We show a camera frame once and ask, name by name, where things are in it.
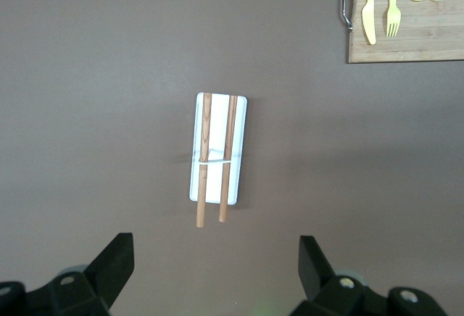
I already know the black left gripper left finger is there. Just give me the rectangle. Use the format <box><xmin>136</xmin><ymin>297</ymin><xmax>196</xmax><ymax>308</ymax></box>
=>
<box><xmin>50</xmin><ymin>233</ymin><xmax>135</xmax><ymax>316</ymax></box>

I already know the wooden chopsticks pair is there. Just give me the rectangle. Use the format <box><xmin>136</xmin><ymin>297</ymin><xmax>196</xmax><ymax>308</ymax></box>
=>
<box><xmin>218</xmin><ymin>94</ymin><xmax>239</xmax><ymax>223</ymax></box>

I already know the bamboo cutting board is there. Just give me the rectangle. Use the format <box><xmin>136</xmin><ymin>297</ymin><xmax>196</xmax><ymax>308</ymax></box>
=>
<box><xmin>348</xmin><ymin>0</ymin><xmax>464</xmax><ymax>65</ymax></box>

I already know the brown table cover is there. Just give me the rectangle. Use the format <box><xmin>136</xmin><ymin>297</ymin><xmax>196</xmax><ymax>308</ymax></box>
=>
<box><xmin>0</xmin><ymin>0</ymin><xmax>464</xmax><ymax>316</ymax></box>

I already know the wooden rack rod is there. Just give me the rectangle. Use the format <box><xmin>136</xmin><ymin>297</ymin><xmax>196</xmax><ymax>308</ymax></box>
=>
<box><xmin>196</xmin><ymin>92</ymin><xmax>212</xmax><ymax>228</ymax></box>

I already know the yellow knife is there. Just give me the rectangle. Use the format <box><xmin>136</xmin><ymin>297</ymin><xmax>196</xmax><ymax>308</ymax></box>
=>
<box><xmin>361</xmin><ymin>0</ymin><xmax>378</xmax><ymax>46</ymax></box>

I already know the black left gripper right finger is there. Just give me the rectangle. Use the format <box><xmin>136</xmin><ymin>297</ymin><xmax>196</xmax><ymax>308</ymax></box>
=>
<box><xmin>289</xmin><ymin>236</ymin><xmax>385</xmax><ymax>316</ymax></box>

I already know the yellow fork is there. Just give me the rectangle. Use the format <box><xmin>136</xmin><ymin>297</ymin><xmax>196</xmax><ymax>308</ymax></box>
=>
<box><xmin>384</xmin><ymin>0</ymin><xmax>402</xmax><ymax>38</ymax></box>

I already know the white towel rack base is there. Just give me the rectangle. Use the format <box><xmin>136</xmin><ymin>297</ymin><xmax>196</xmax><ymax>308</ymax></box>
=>
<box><xmin>188</xmin><ymin>92</ymin><xmax>248</xmax><ymax>207</ymax></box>

